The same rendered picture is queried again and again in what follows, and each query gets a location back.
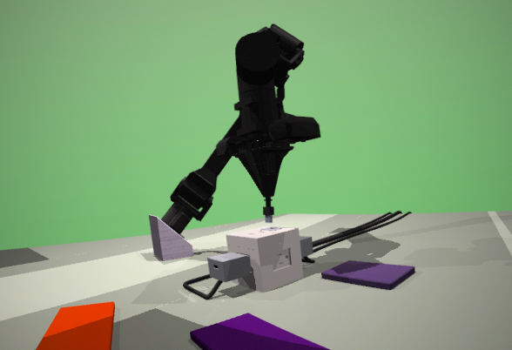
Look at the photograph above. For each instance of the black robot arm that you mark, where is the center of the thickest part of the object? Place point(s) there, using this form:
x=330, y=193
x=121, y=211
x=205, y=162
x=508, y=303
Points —
x=263, y=60

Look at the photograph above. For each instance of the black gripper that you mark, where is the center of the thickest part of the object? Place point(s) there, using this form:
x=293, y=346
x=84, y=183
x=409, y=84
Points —
x=260, y=121

